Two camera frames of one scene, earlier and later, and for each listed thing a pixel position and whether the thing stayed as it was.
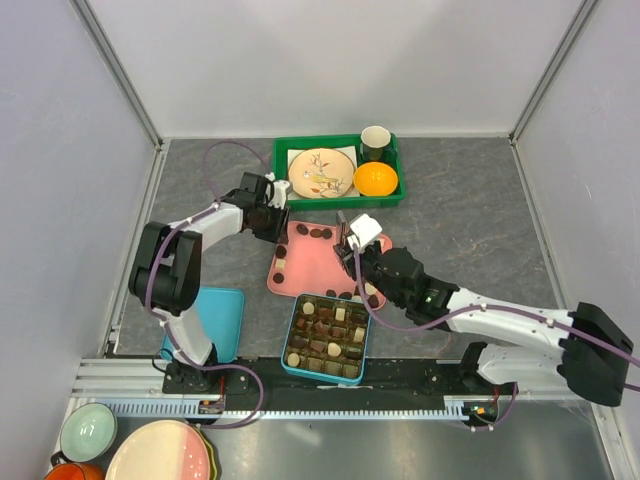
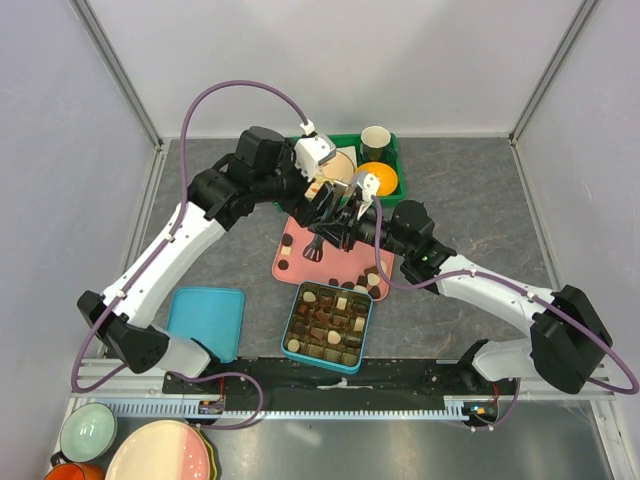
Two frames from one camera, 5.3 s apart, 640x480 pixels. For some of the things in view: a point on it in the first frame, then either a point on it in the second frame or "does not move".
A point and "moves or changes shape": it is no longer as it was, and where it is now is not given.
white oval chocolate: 308,308 → 309,296
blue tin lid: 221,312 does not move
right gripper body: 370,270 → 362,229
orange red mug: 75,471 does not move
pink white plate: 161,450 does not move
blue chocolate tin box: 326,337 moves or changes shape
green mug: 377,142 does not move
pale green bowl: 87,432 does not move
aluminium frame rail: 116,70 does not move
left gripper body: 271,223 → 292,189
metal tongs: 342,250 → 313,252
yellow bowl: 375,179 does not move
